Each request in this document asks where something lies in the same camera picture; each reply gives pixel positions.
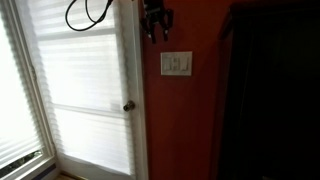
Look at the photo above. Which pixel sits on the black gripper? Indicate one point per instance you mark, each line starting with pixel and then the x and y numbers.
pixel 155 15

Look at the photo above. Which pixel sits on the small white toggle switch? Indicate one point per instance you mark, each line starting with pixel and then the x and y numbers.
pixel 175 67
pixel 175 60

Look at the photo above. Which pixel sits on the narrow white rocker switch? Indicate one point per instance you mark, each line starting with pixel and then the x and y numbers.
pixel 167 64

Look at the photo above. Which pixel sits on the silver door knob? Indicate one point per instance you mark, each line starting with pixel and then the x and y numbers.
pixel 129 106

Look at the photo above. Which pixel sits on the white door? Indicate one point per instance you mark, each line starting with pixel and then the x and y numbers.
pixel 138 133

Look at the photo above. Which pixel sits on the white pleated door shade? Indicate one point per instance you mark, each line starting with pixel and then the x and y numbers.
pixel 83 133

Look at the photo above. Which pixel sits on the dark wooden door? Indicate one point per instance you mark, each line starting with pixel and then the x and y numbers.
pixel 273 100

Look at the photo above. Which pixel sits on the side window with blinds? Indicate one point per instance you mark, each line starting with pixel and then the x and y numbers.
pixel 20 126

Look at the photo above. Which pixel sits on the blue tape strip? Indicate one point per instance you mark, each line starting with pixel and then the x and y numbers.
pixel 45 171

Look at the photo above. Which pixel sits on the white light switch plate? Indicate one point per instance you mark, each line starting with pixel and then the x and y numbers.
pixel 163 71

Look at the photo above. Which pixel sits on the wide white rocker switch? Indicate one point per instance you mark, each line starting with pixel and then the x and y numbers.
pixel 185 64

